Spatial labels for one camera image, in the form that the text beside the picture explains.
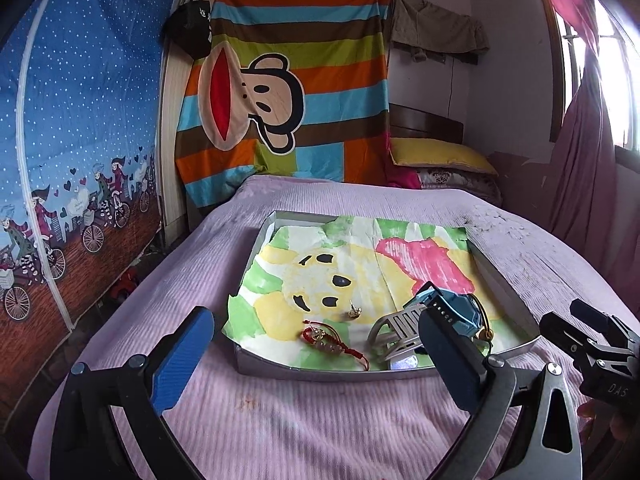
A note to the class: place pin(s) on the grey metal tray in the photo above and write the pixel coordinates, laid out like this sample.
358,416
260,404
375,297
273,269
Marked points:
280,366

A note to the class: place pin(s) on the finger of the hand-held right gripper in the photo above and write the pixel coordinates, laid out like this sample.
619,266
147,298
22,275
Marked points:
565,335
607,325

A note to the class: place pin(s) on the pink window curtain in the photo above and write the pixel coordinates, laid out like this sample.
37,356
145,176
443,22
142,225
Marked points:
580,160

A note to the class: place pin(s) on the painted paper sheet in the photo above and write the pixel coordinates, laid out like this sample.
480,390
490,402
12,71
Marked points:
300,310

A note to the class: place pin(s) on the red toy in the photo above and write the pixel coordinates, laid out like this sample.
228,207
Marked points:
125,285

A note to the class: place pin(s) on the person's right hand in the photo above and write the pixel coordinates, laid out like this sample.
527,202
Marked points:
588,411

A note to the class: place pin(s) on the yellow pillow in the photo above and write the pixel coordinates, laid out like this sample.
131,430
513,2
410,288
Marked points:
440,157

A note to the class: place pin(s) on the blue smart watch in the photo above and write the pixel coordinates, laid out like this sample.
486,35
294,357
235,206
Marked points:
457,317

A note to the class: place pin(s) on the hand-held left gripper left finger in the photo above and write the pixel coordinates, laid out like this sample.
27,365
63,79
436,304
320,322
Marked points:
180,355

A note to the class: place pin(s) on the black hanging bag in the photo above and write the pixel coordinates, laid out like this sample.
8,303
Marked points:
190,30

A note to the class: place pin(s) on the wooden headboard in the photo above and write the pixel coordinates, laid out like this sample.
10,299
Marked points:
425,122

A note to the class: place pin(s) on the olive hanging garment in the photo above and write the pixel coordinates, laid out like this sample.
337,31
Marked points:
435,25

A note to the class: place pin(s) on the patterned pillow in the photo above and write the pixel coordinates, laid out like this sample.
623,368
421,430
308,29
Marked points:
460,182

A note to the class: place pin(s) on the blue printed curtain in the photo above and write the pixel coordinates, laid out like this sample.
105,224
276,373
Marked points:
75,110

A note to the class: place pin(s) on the small silver earring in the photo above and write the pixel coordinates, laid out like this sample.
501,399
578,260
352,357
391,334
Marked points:
354,313

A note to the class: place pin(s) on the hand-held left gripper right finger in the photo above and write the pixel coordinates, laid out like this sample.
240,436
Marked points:
445,355

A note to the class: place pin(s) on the wooden wardrobe panel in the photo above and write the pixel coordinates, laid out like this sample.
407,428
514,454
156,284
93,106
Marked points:
170,160

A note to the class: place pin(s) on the magenta cloth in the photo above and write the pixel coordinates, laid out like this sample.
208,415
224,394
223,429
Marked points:
402,175

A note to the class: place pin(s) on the pink bed blanket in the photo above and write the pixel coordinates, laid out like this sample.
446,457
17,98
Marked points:
300,425

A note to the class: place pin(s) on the window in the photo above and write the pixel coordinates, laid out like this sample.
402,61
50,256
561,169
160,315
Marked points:
625,85

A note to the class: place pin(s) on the striped monkey cloth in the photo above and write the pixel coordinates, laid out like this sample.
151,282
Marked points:
300,20

